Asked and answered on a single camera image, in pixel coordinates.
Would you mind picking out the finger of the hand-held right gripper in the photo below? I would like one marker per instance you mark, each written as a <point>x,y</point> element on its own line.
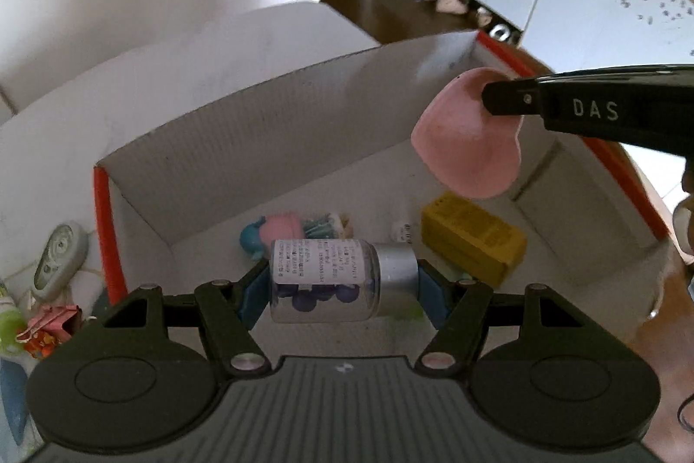
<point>512,97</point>

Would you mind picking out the clear bottle with silver cap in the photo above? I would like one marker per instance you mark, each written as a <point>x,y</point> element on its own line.
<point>325,278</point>

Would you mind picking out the yellow small box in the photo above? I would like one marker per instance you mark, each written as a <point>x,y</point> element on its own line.
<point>474,238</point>

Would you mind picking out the white cartoon figurine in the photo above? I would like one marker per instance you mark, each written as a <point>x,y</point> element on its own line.
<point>402,231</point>

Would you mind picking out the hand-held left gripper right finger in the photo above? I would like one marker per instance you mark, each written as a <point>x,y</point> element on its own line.
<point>431,295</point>

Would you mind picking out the black and white shoe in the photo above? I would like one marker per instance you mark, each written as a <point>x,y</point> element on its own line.
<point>499,28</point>

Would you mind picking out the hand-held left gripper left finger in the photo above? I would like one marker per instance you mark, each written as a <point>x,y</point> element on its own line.
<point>255,300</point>

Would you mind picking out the teal egg-shaped toy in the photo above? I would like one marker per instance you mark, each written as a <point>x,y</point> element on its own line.
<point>252,238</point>

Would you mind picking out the pink slippers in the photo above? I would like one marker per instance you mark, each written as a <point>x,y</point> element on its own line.
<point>453,2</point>

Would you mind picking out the red cardboard box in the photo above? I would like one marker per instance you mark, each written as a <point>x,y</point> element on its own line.
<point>227,170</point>

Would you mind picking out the pink heart-shaped dish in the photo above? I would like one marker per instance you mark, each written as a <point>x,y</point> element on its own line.
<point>466,137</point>

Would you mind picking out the green-capped small bottle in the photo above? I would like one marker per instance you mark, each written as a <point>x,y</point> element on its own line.
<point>10,333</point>

